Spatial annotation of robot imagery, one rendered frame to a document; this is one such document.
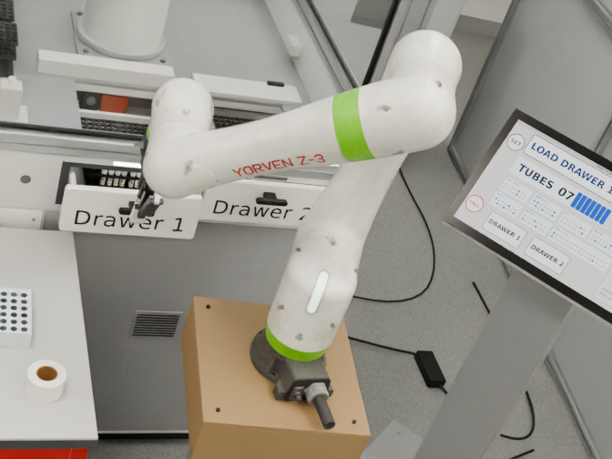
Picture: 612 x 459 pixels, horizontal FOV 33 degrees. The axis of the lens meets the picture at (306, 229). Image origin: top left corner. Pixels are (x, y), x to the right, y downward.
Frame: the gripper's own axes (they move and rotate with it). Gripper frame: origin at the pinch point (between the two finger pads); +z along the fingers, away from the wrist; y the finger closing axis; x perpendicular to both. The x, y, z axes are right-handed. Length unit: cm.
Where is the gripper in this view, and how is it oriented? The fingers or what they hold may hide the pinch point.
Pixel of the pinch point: (139, 211)
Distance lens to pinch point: 211.3
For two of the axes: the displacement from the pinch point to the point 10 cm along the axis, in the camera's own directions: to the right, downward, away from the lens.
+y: 1.3, 8.6, -5.0
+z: -3.5, 5.1, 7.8
